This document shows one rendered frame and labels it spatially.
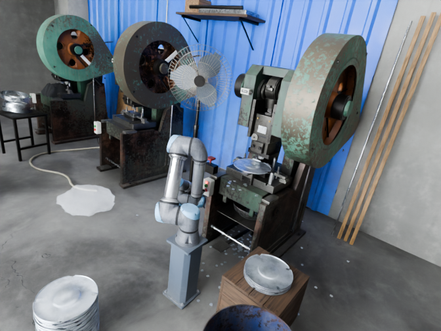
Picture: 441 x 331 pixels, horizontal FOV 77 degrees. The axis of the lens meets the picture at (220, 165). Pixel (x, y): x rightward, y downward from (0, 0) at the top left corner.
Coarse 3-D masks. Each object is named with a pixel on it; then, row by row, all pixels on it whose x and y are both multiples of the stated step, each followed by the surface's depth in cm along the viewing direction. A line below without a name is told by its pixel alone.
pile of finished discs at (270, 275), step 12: (252, 264) 168; (264, 264) 168; (276, 264) 171; (252, 276) 158; (264, 276) 159; (276, 276) 160; (288, 276) 162; (264, 288) 151; (276, 288) 154; (288, 288) 156
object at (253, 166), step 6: (234, 162) 213; (240, 162) 214; (246, 162) 216; (252, 162) 218; (258, 162) 220; (240, 168) 203; (246, 168) 205; (252, 168) 205; (258, 168) 206; (264, 168) 210; (270, 168) 211
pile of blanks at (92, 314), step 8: (96, 304) 144; (88, 312) 137; (96, 312) 147; (40, 320) 129; (72, 320) 131; (80, 320) 134; (88, 320) 139; (96, 320) 149; (40, 328) 131; (48, 328) 130; (56, 328) 130; (64, 328) 131; (72, 328) 134; (80, 328) 136; (88, 328) 141; (96, 328) 150
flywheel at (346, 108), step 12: (348, 72) 184; (336, 84) 175; (348, 84) 191; (336, 96) 170; (348, 96) 168; (336, 108) 167; (348, 108) 167; (324, 120) 181; (336, 120) 201; (324, 132) 190; (336, 132) 199
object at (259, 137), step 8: (264, 112) 210; (256, 120) 205; (264, 120) 200; (256, 128) 206; (264, 128) 201; (256, 136) 206; (264, 136) 203; (256, 144) 205; (264, 144) 204; (272, 144) 208; (264, 152) 206; (272, 152) 213
